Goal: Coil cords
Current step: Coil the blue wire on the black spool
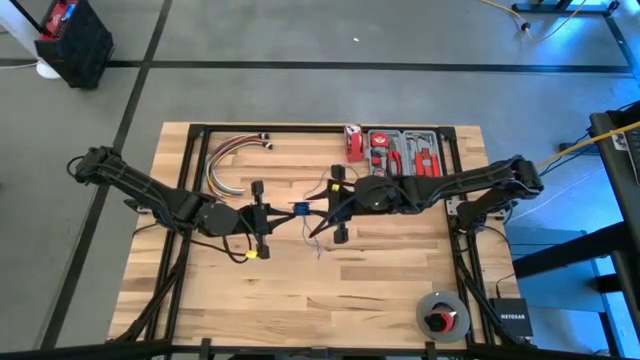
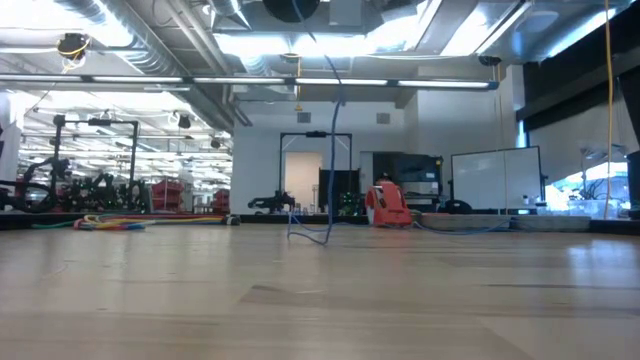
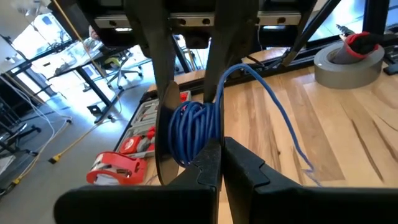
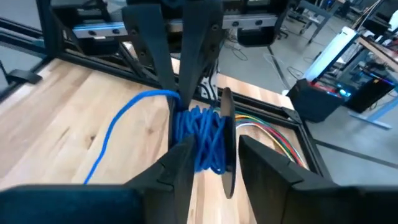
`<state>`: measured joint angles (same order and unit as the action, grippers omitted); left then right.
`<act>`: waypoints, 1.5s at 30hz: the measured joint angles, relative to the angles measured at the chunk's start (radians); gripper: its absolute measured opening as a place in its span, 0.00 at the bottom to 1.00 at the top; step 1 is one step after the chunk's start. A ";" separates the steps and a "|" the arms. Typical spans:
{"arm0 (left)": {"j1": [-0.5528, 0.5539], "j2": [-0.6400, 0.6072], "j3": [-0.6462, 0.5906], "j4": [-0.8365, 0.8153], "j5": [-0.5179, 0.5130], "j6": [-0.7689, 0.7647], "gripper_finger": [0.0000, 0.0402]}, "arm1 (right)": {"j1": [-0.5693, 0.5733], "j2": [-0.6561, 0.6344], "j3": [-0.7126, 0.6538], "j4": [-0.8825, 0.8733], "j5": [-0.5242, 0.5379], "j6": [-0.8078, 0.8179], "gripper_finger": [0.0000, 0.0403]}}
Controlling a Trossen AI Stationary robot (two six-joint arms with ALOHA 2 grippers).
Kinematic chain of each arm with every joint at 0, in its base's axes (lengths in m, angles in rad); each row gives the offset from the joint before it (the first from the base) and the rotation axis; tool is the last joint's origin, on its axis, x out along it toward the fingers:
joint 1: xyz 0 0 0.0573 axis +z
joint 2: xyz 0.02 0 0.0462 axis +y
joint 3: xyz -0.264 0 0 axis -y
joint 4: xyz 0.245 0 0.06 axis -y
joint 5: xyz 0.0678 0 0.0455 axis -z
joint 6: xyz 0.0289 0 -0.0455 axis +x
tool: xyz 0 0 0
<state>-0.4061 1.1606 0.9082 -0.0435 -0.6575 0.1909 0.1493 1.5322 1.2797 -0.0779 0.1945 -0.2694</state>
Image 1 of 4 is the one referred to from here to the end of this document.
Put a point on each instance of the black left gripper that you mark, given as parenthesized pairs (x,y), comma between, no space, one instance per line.
(257,220)

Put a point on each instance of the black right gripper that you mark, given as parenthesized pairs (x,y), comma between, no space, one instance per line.
(345,205)

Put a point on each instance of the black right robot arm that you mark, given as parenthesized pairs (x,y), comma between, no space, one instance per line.
(450,185)

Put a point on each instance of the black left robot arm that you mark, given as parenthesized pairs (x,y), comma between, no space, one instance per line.
(150,192)

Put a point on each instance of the red tape measure box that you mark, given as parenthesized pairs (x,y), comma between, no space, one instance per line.
(354,145)

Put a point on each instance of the red tape measure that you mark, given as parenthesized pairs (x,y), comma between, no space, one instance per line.
(380,139)

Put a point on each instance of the grey plastic tool case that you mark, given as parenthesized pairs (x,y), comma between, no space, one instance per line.
(402,137)

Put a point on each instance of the grey spool with red core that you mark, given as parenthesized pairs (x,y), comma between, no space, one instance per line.
(425,320)

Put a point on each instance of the black fabric crate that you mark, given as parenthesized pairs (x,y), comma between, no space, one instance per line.
(85,50)

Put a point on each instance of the white round base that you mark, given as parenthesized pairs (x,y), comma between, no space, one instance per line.
(47,71)

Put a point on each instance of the black desk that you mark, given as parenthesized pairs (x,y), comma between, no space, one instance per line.
(625,210)

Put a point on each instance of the red battery box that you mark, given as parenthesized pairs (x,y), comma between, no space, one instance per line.
(55,20)

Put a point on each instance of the black floor stand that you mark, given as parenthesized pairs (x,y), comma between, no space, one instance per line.
(550,7)

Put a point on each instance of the black aluminium rig frame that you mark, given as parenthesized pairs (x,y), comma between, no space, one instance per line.
(320,128)

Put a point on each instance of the black Netgear network switch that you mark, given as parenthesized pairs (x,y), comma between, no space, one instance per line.
(510,320)

